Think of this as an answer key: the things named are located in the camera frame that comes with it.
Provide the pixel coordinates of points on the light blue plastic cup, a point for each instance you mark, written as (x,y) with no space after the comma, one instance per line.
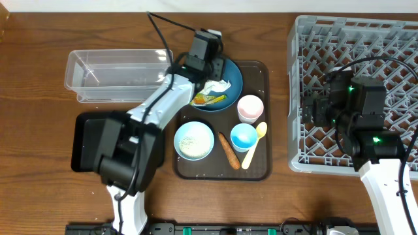
(243,137)

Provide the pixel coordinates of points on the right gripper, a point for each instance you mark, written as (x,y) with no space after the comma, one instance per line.
(321,104)

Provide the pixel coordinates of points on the dark brown serving tray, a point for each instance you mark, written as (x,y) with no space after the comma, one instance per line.
(216,165)

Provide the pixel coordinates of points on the white tissue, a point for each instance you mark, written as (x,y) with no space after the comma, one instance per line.
(215,86)

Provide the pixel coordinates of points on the pink plastic cup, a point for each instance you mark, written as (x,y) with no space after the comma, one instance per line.
(250,108)

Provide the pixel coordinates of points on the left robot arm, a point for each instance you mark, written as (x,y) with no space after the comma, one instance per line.
(126,148)

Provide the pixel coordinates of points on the pale yellow plastic spoon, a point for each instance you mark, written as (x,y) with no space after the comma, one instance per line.
(261,130)

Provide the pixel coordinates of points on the orange carrot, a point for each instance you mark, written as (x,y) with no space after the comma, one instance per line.
(230,154)

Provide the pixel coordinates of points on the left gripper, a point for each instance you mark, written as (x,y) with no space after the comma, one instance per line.
(218,69)

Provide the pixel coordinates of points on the clear plastic waste bin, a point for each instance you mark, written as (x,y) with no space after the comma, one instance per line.
(116,75)

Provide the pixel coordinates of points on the light blue rice bowl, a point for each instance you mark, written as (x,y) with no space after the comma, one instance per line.
(194,141)

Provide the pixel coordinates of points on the yellow green snack wrapper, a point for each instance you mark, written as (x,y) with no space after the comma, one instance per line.
(204,100)

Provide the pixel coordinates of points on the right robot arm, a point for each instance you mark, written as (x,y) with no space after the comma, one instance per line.
(354,107)

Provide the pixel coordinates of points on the dark blue plate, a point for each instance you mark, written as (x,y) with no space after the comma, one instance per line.
(233,86)

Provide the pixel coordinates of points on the black waste bin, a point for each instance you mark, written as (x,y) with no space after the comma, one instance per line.
(88,130)

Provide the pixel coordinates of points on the grey dishwasher rack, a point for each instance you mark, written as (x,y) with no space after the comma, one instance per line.
(318,43)

